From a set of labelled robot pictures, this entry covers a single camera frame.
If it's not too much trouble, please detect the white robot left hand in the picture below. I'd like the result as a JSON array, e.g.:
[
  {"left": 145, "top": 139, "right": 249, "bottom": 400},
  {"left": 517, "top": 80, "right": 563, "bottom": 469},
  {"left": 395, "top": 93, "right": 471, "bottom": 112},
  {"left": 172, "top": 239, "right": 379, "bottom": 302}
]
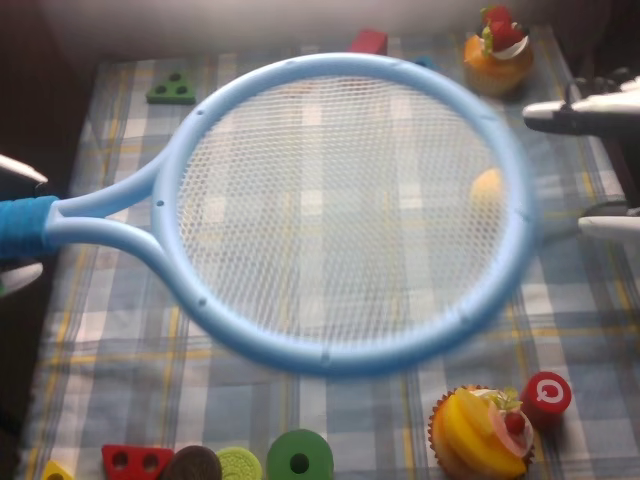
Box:
[{"left": 0, "top": 153, "right": 50, "bottom": 301}]

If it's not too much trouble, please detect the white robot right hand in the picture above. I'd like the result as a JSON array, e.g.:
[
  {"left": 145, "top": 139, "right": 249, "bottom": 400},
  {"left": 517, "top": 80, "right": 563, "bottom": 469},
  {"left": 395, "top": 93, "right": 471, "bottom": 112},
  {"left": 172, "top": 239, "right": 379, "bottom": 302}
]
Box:
[{"left": 522, "top": 67, "right": 640, "bottom": 246}]

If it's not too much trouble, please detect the light blue toy racket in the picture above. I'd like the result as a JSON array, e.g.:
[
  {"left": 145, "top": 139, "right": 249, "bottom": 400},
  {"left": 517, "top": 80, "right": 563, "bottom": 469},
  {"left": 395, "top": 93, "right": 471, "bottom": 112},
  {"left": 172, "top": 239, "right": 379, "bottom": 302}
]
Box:
[{"left": 0, "top": 53, "right": 544, "bottom": 379}]

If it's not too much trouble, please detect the yellow foam ball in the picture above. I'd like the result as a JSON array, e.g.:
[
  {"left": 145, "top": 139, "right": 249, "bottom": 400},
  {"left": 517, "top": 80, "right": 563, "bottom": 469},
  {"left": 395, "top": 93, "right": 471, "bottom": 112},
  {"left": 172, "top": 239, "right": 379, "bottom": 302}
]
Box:
[{"left": 468, "top": 167, "right": 504, "bottom": 221}]

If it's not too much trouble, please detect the toy tart with strawberries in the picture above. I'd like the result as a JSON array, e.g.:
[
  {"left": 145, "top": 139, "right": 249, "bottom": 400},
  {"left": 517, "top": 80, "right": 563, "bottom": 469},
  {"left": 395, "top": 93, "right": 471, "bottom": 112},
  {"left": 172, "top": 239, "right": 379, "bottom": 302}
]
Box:
[{"left": 462, "top": 4, "right": 535, "bottom": 97}]

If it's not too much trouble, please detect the green triangle block with holes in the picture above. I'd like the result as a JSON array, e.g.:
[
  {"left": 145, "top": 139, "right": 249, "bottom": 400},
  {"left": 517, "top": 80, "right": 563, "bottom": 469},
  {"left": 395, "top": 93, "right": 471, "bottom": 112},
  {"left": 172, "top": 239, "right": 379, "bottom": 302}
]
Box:
[{"left": 145, "top": 71, "right": 197, "bottom": 106}]

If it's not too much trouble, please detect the blue plaid tablecloth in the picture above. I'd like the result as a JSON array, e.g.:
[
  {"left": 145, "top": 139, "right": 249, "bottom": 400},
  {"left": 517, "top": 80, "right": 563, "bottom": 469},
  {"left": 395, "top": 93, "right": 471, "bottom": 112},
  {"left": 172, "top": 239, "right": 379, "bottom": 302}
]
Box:
[{"left": 22, "top": 29, "right": 640, "bottom": 480}]

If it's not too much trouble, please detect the red rectangular block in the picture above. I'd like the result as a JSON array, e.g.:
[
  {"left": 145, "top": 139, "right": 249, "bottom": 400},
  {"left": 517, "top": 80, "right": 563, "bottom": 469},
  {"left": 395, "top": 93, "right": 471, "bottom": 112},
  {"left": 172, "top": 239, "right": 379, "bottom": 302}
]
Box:
[{"left": 348, "top": 28, "right": 390, "bottom": 56}]

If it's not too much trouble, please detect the white robot body shell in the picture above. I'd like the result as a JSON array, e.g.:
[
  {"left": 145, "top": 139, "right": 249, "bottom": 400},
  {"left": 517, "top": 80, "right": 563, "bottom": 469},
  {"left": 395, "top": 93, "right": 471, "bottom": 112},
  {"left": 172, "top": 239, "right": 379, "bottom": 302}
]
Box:
[{"left": 39, "top": 0, "right": 481, "bottom": 56}]

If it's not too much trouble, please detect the red cylinder block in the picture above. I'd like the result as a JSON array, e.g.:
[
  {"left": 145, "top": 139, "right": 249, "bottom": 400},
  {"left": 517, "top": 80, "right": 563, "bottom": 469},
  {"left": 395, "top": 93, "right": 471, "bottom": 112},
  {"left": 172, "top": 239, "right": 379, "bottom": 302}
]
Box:
[{"left": 519, "top": 370, "right": 574, "bottom": 430}]

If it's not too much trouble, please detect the yellow triangle block with hole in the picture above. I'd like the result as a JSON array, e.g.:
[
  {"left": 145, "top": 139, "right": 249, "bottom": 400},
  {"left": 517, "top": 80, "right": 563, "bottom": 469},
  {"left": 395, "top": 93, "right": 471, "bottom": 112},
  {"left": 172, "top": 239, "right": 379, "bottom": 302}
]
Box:
[{"left": 42, "top": 459, "right": 75, "bottom": 480}]

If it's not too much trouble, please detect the red triangle block with holes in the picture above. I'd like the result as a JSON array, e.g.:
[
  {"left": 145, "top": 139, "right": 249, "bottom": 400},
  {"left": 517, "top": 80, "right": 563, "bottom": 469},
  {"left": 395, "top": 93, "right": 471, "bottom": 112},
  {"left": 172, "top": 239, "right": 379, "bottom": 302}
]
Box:
[{"left": 101, "top": 443, "right": 175, "bottom": 480}]

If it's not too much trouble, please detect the toy cupcake with orange fruit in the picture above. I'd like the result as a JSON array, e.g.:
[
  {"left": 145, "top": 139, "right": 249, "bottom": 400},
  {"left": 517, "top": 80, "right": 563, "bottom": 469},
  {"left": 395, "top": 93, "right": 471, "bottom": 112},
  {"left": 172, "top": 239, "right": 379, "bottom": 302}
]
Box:
[{"left": 428, "top": 384, "right": 536, "bottom": 480}]

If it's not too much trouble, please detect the brown chocolate toy cookie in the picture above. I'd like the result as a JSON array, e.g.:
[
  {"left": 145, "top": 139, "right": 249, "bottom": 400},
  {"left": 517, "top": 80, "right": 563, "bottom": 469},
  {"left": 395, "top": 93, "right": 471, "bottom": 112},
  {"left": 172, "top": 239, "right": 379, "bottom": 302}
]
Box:
[{"left": 162, "top": 444, "right": 224, "bottom": 480}]

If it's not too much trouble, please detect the light green toy cookie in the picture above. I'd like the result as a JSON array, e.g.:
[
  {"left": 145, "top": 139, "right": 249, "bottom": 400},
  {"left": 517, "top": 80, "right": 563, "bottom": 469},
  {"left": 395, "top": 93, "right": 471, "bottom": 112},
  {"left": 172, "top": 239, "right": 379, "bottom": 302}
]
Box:
[{"left": 215, "top": 446, "right": 263, "bottom": 480}]

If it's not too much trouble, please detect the coloured ring stack green top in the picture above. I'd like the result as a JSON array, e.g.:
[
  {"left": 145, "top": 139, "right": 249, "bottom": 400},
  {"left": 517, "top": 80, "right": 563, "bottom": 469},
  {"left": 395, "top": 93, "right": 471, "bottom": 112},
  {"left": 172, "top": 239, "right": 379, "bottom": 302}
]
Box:
[{"left": 265, "top": 428, "right": 335, "bottom": 480}]

